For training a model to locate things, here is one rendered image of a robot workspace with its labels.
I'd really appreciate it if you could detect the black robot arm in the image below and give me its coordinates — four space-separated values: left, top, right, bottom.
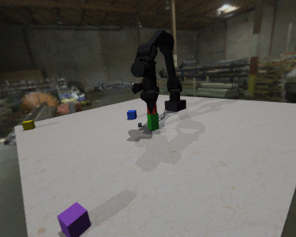
131 30 182 102

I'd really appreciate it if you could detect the small yellow cube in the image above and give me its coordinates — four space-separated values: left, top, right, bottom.
21 120 35 130

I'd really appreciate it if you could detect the purple block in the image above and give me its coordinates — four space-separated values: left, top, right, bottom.
57 202 91 237

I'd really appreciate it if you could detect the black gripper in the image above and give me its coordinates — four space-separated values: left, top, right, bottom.
141 75 159 113

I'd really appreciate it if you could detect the green block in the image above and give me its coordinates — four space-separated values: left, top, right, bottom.
148 121 159 130
147 112 159 123

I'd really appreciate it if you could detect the blue block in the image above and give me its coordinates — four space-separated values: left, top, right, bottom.
127 110 137 119

